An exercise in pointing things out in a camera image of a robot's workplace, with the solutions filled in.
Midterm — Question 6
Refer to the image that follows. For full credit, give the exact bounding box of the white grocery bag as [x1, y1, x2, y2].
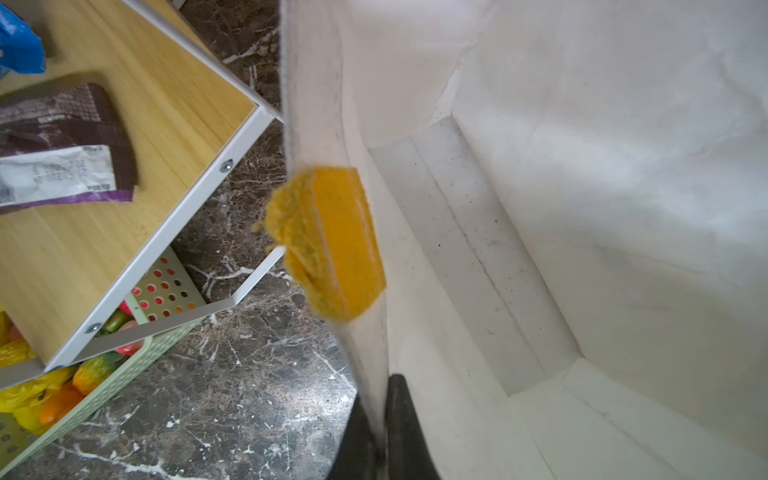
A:
[280, 1, 767, 479]

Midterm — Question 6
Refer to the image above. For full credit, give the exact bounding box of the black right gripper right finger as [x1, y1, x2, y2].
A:
[385, 374, 441, 480]

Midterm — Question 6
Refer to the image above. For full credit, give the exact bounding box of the purple snack packet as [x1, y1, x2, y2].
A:
[1, 82, 138, 214]

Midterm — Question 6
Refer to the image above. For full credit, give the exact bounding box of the green plastic basket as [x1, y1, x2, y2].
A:
[1, 248, 206, 476]

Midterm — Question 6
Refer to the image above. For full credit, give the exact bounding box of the white wooden shelf rack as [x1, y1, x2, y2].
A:
[1, 1, 278, 389]

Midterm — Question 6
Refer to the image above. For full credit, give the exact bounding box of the blue snack packet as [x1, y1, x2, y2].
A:
[0, 4, 46, 77]

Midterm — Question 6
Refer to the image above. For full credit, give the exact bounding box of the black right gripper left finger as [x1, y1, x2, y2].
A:
[326, 395, 381, 480]

